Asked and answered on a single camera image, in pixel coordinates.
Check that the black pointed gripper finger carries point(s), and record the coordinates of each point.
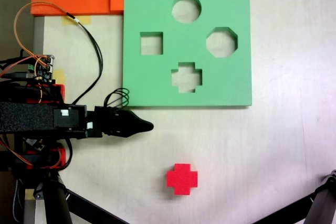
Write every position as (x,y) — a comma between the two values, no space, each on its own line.
(137,125)

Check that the red cross columnar block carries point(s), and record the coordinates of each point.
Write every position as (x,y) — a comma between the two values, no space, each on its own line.
(182,179)

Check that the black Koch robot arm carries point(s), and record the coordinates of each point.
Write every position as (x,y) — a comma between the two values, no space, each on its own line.
(31,119)

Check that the red base clamp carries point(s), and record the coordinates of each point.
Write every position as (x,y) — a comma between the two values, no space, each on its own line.
(62,155)
(60,91)

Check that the small yellow tape piece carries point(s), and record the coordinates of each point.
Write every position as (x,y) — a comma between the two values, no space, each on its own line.
(29,194)
(61,75)

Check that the black circuit board with label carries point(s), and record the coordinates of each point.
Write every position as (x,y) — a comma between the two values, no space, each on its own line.
(32,142)

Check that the circuit board with green terminal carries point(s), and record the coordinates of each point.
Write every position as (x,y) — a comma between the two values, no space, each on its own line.
(43,70)

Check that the thin black tripod brace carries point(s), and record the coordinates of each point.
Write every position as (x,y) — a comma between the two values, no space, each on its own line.
(92,208)
(286,212)

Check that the thick black tripod leg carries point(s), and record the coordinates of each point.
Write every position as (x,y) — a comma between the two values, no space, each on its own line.
(56,205)
(324,203)

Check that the black USB plug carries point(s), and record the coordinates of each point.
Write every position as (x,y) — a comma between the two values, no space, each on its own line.
(18,75)

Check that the wide yellow tape strip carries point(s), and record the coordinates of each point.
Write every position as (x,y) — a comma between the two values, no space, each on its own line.
(84,20)

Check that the green shape sorter board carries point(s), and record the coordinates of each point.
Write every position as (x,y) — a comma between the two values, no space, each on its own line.
(147,6)

